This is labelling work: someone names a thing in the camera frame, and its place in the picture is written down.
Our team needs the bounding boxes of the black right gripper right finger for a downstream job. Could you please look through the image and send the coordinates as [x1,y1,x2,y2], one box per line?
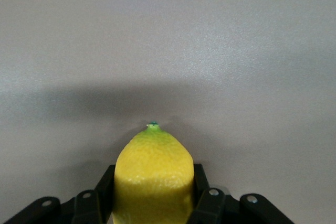
[187,164,296,224]

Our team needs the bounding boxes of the yellow lemon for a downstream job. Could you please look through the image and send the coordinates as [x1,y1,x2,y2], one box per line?
[112,120,195,224]

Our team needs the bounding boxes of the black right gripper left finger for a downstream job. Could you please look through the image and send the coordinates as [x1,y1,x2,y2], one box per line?
[2,164,117,224]

